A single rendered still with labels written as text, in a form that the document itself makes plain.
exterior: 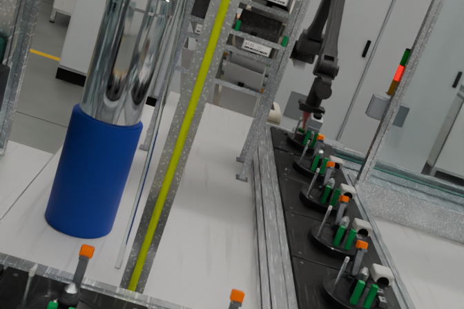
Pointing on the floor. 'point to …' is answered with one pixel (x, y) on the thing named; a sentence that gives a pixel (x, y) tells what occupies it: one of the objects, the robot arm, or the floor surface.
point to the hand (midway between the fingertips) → (303, 126)
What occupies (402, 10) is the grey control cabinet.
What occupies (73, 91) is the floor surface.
